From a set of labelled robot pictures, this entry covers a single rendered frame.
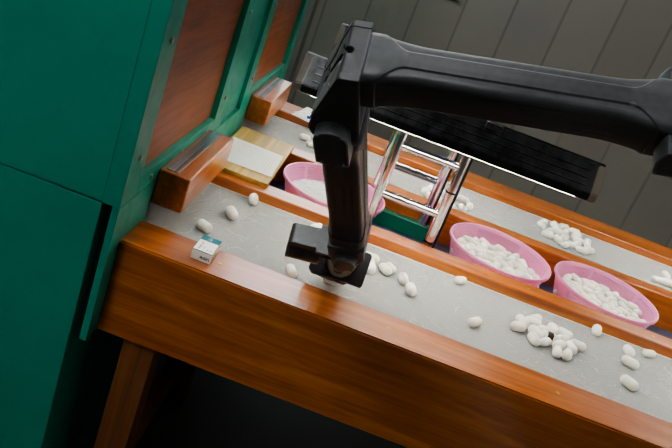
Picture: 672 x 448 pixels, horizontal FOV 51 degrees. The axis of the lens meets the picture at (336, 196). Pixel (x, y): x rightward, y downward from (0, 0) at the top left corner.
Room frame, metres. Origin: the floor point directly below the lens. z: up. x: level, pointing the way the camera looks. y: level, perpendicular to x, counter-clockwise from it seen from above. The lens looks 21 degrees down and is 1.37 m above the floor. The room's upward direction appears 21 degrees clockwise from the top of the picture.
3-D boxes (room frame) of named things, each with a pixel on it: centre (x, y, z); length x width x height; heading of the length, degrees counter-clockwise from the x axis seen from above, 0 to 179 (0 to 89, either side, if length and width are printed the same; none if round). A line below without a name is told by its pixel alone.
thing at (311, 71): (1.36, -0.16, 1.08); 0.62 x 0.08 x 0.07; 90
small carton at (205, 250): (1.09, 0.18, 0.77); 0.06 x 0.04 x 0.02; 0
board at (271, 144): (1.64, 0.23, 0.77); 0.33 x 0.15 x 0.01; 0
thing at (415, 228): (1.84, -0.17, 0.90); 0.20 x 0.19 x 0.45; 90
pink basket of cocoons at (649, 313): (1.64, -0.71, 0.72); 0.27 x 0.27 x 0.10
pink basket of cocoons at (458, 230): (1.64, -0.43, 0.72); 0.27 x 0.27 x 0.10
